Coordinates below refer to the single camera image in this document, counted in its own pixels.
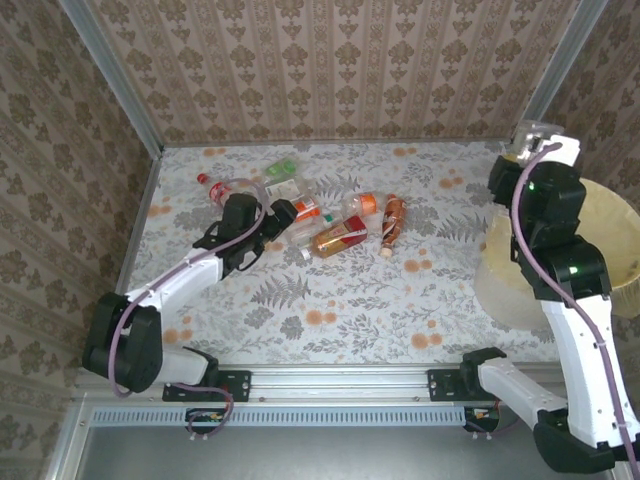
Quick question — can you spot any square clear white-label bottle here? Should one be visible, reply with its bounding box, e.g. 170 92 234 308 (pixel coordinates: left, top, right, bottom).
259 178 316 202

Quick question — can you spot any gold-capped orange label bottle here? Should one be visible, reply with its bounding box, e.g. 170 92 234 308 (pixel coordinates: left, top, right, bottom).
293 195 324 224

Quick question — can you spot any clear bottle with green band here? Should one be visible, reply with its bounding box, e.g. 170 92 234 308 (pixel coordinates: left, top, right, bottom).
289 212 346 247

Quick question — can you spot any clear plastic bottle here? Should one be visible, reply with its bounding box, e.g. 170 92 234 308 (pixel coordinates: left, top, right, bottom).
512 121 567 164

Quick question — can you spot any red label amber tea bottle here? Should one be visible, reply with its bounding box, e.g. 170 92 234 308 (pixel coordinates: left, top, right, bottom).
309 215 370 260

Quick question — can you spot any clear bottle with orange band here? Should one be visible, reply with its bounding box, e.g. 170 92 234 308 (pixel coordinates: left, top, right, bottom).
341 192 380 220

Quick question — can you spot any brown red bottle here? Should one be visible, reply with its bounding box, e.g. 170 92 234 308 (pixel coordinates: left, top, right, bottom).
378 193 408 260

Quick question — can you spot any translucent yellow bin liner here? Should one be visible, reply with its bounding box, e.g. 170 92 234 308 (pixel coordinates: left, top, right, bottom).
574 178 640 317

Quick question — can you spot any cream round waste bin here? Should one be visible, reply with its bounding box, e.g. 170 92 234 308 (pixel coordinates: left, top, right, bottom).
472 177 640 331

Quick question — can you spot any red label cola bottle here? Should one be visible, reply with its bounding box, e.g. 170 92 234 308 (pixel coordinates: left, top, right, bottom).
196 172 241 207

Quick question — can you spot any floral print tablecloth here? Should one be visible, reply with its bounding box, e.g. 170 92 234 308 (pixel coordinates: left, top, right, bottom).
107 141 561 366

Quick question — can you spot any grey metal panel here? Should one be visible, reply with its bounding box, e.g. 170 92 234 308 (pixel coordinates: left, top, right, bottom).
74 424 616 480

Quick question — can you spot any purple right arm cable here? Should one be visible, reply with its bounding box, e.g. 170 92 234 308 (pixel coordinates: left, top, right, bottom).
509 142 640 466

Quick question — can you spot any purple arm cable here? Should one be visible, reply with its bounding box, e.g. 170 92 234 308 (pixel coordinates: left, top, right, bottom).
509 142 640 466
107 177 274 437

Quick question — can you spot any aluminium table side rail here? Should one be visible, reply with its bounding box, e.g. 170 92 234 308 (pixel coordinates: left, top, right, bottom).
115 149 164 296

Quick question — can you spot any aluminium frame post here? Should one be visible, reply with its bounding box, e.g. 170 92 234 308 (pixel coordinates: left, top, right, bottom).
519 0 609 126
58 0 166 155

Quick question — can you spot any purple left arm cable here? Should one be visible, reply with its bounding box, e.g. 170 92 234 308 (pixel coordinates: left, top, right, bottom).
107 177 274 437

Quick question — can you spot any grey slotted cable duct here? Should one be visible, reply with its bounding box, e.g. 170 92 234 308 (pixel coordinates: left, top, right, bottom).
91 405 469 428

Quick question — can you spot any black connector with wires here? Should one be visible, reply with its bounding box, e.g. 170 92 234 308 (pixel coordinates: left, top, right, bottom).
463 405 501 434
185 407 225 435

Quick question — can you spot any aluminium lower frame bar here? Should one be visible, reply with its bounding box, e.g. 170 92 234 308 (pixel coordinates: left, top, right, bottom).
47 394 91 480

